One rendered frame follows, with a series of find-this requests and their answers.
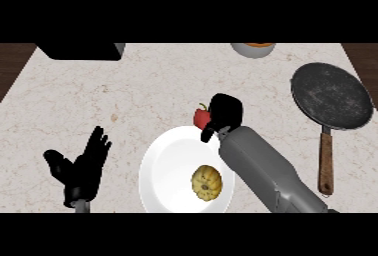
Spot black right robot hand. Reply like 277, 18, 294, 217
200, 93, 246, 144

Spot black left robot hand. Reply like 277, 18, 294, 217
42, 125, 114, 209

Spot red bell pepper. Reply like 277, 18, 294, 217
193, 102, 213, 131

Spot white round plate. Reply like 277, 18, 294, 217
138, 125, 237, 214

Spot grey bowl with orange content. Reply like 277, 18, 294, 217
231, 42, 278, 60

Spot yellow squash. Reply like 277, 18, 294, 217
191, 164, 225, 203

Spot black box appliance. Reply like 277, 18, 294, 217
35, 42, 128, 62

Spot black pan with wooden handle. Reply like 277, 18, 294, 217
290, 62, 377, 197

